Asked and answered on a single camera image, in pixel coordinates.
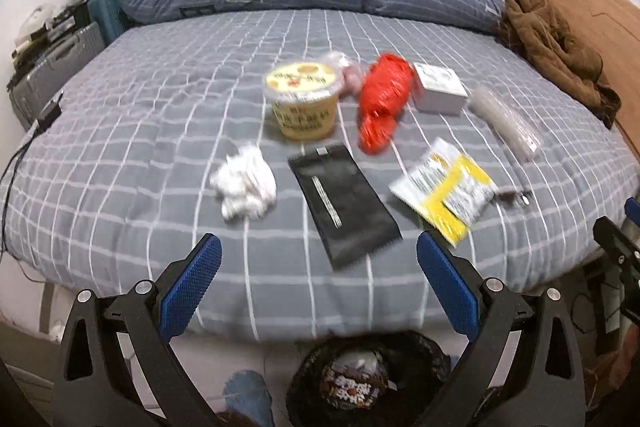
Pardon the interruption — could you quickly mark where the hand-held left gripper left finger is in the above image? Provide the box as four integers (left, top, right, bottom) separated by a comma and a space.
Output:
52, 233, 223, 427

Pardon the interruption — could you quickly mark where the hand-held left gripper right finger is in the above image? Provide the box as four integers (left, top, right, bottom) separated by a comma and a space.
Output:
416, 229, 586, 427

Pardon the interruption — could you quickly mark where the black-lined trash bin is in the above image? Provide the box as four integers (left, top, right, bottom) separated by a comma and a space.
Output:
286, 331, 453, 427

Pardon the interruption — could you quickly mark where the black packet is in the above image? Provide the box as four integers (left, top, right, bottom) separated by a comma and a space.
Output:
287, 144, 403, 271

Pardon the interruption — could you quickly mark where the small white box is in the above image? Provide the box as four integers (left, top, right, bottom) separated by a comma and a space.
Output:
411, 62, 469, 115

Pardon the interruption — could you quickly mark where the yellow white snack wrapper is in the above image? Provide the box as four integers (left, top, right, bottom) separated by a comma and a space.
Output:
389, 138, 497, 248

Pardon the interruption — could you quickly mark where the crumpled white tissue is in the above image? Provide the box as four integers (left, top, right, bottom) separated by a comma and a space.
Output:
209, 144, 278, 222

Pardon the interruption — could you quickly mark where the blue slipper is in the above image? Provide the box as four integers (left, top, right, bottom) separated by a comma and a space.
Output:
222, 369, 275, 427

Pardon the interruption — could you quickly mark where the dark patterned snack packet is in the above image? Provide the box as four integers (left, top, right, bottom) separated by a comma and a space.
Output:
320, 349, 388, 410

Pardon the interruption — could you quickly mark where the clear plastic tube package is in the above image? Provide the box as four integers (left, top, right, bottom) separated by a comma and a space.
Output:
468, 85, 543, 160

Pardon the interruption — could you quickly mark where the brown jacket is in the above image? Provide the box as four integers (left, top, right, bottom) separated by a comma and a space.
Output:
497, 0, 622, 130

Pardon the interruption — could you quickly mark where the red plastic bag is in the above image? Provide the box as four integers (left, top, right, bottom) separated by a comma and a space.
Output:
356, 53, 416, 155

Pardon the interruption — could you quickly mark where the yellow instant noodle cup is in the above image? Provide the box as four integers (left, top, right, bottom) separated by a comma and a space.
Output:
263, 61, 346, 142

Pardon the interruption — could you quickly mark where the black charger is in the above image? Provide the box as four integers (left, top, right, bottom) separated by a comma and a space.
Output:
36, 92, 65, 132

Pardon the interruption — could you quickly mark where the clear pinkish plastic bag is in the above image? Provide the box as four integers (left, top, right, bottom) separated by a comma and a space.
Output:
320, 51, 371, 100

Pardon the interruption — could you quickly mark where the grey suitcase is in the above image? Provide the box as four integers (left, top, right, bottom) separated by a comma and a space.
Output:
7, 21, 106, 132

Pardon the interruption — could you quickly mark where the teal suitcase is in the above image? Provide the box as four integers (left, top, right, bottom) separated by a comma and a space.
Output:
87, 0, 128, 48

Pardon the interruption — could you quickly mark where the white rounded appliance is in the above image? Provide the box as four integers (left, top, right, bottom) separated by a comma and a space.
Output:
15, 3, 56, 48

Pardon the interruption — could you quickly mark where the black cable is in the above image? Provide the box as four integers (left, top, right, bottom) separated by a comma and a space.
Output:
0, 127, 41, 258

